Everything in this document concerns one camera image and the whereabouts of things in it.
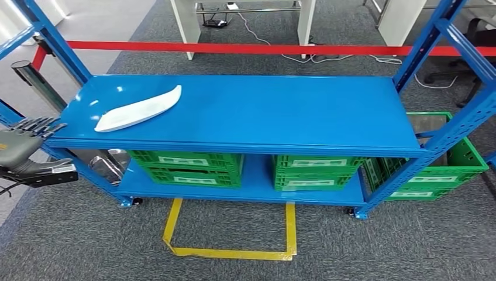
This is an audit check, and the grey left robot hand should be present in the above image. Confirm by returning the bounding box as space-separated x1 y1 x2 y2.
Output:
0 116 74 175

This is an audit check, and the white curved plastic part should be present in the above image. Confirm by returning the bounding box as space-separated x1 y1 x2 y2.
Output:
94 84 182 133

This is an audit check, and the short red barrier belt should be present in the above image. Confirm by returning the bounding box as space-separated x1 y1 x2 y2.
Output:
30 46 48 71

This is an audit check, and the white desk with crossbar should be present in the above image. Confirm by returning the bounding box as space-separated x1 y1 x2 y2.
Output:
169 0 316 61

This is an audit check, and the black router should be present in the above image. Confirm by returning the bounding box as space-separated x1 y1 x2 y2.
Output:
202 17 229 29

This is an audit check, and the long red barrier belt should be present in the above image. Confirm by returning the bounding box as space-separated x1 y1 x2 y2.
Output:
66 40 496 58

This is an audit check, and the white desk panel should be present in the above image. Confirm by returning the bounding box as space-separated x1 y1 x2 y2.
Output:
377 0 496 47

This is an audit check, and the grey flat board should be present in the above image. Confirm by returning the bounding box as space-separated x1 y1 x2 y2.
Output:
407 114 448 141

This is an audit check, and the black office chair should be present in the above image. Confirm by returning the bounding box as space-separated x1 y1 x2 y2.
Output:
423 17 496 109

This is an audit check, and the chrome stanchion post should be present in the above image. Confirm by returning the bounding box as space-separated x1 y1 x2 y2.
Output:
11 60 132 188
33 35 80 84

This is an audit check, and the white cable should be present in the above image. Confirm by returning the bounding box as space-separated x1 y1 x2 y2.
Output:
236 12 355 65
368 54 458 90

